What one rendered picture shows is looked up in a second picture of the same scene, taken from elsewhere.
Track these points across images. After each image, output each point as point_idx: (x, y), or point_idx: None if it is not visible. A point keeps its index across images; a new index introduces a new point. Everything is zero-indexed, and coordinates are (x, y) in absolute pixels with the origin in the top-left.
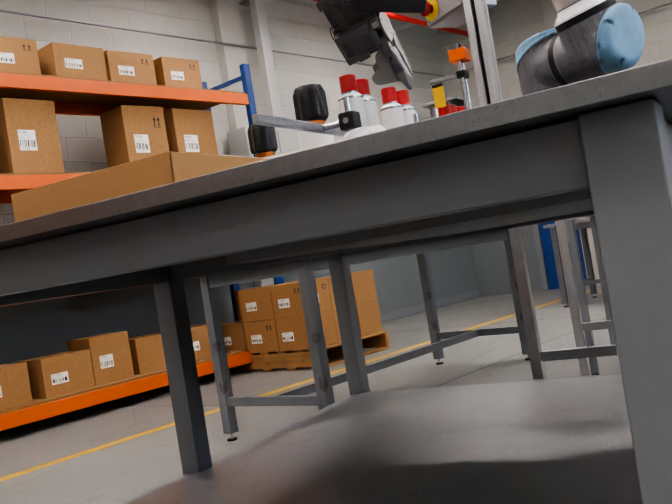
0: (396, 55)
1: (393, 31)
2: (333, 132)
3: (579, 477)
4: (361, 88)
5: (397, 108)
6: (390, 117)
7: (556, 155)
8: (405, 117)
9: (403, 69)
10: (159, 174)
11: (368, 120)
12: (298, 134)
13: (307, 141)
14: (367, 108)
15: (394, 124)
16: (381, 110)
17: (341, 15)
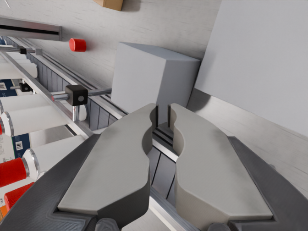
0: (252, 182)
1: (37, 209)
2: (195, 227)
3: None
4: (15, 173)
5: (12, 118)
6: (25, 125)
7: None
8: (12, 108)
9: (234, 137)
10: None
11: (65, 155)
12: (2, 197)
13: (13, 189)
14: (49, 159)
15: (34, 120)
16: (13, 135)
17: None
